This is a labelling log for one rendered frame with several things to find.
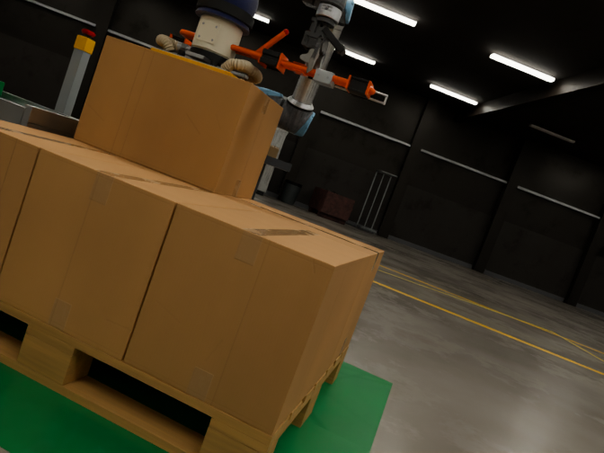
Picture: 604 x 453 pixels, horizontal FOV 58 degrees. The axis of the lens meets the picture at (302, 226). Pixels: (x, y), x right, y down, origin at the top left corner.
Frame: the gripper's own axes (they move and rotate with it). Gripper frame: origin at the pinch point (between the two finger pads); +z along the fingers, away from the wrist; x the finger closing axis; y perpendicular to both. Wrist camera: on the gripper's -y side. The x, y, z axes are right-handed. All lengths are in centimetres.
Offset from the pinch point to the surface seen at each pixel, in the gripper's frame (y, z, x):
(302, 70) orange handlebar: 3.2, 0.3, 3.2
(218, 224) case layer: -19, 54, 82
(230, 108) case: 16.5, 23.4, 21.6
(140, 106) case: 49, 33, 23
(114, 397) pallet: -6, 105, 76
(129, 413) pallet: -13, 105, 79
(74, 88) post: 136, 34, -46
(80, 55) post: 137, 17, -44
